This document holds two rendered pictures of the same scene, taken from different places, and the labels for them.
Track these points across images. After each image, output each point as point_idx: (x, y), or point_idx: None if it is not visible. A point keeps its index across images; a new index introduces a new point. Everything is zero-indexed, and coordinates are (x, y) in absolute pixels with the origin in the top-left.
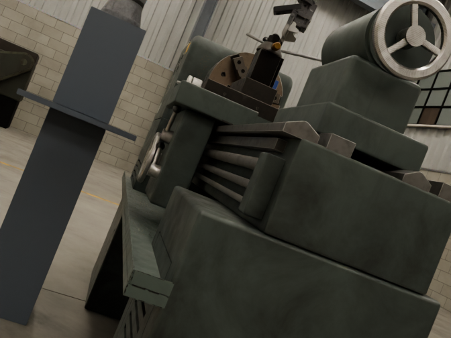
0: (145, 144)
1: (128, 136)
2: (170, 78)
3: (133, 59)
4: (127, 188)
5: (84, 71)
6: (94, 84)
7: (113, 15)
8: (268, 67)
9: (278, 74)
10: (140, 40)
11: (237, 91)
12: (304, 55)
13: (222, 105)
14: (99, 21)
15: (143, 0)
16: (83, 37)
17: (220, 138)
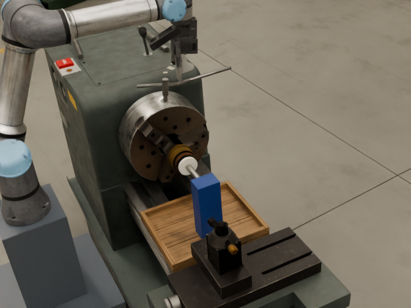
0: (80, 169)
1: (118, 307)
2: (52, 80)
3: (71, 242)
4: (114, 266)
5: (38, 282)
6: (54, 282)
7: (25, 224)
8: (231, 256)
9: (192, 109)
10: (67, 227)
11: (221, 305)
12: (208, 74)
13: None
14: (19, 244)
15: (37, 181)
16: (16, 264)
17: None
